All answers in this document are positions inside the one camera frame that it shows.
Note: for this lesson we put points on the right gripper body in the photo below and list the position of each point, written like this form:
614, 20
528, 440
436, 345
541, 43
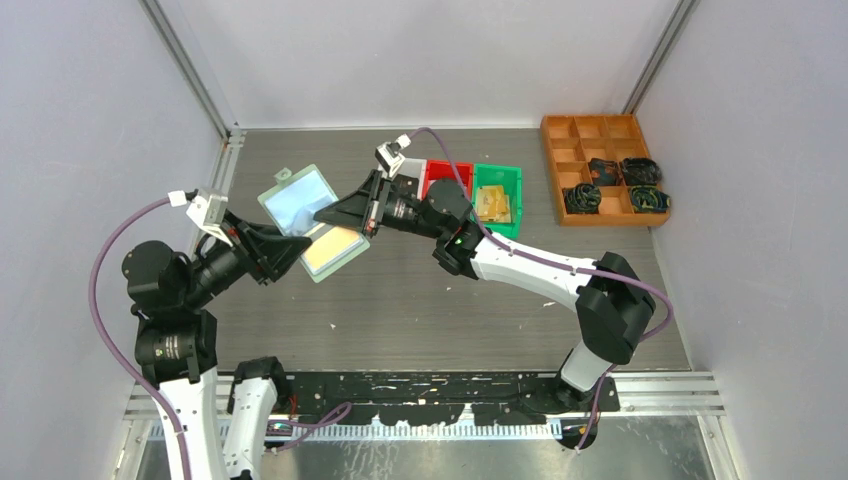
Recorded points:
401, 212

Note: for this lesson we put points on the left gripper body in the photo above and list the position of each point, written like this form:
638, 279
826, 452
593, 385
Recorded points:
223, 268

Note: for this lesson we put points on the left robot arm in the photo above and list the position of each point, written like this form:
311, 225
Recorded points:
175, 346

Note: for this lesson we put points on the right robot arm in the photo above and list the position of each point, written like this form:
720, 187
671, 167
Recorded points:
612, 309

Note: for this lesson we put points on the gold cards in green bin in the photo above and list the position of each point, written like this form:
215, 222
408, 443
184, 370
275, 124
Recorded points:
492, 204

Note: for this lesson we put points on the white plastic bin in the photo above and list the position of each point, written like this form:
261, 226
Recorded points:
411, 169

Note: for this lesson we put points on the red plastic bin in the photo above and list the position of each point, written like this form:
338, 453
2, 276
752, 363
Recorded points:
443, 169

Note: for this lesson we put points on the green plastic bin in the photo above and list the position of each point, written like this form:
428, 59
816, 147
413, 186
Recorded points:
511, 178

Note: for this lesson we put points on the rolled dark sock lower left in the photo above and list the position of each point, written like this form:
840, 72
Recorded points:
583, 198

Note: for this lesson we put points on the rolled dark sock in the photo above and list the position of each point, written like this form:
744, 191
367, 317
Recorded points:
637, 171
648, 199
583, 198
604, 172

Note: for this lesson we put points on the orange wooden compartment tray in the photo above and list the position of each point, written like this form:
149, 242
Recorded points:
570, 141

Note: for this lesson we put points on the rolled dark sock upper left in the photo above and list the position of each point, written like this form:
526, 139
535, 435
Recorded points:
604, 172

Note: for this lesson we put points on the rolled dark sock upper right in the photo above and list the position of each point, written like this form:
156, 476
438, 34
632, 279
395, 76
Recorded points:
637, 171

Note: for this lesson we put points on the rolled dark sock lower right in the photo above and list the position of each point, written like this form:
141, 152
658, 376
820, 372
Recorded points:
648, 199

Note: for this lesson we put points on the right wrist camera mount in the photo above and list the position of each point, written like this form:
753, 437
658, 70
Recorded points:
389, 155

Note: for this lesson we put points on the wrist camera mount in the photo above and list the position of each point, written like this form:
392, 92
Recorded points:
389, 155
206, 208

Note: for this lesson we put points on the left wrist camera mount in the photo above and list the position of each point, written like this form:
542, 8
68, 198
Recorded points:
206, 208

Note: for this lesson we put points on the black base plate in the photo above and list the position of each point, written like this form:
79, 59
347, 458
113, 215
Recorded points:
431, 398

